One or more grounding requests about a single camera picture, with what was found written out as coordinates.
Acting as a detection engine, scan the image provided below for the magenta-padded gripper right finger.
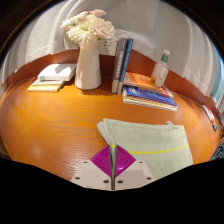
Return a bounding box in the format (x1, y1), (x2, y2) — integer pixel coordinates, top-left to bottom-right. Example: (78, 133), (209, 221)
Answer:
(113, 144), (155, 191)

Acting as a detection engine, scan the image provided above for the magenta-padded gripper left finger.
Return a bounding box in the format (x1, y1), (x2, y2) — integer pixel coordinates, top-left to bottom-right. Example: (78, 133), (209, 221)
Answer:
(70, 144), (114, 191)

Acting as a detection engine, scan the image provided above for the grey-green towel with yellow stripe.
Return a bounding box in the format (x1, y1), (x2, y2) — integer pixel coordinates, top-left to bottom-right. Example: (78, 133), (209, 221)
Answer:
(96, 118), (194, 190)

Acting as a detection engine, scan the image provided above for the blue flat book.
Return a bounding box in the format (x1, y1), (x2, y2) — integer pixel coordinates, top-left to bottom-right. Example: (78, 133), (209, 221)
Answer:
(122, 85), (179, 112)

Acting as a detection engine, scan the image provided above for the red and white booklet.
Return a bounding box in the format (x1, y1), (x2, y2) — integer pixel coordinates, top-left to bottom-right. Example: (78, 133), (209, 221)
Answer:
(201, 104), (216, 124)

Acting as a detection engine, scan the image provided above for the yellow book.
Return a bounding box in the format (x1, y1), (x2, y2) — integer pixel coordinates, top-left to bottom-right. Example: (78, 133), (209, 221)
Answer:
(27, 78), (66, 93)

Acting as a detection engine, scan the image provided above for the white ceramic vase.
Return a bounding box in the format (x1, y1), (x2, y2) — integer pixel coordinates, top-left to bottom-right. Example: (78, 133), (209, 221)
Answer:
(74, 41), (102, 91)

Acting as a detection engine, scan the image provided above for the clear plastic bottle green cap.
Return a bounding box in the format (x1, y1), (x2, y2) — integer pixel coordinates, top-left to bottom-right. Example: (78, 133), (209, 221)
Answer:
(151, 48), (171, 88)

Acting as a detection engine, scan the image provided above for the white book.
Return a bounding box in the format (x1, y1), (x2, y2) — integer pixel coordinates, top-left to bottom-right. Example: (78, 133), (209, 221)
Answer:
(37, 63), (78, 82)

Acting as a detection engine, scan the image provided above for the blue upright book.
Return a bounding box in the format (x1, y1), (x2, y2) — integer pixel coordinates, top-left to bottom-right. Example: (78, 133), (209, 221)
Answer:
(117, 38), (135, 95)

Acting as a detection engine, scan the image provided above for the white and pink flower bouquet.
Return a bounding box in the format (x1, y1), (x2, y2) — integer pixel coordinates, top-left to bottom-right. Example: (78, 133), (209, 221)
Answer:
(60, 8), (116, 47)

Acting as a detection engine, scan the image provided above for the white curtain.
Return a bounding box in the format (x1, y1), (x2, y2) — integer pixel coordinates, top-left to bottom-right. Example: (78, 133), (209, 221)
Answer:
(0, 0), (224, 113)

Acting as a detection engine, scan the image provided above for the white wall socket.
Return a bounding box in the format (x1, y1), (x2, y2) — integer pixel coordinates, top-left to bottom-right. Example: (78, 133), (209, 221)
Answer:
(99, 38), (118, 56)

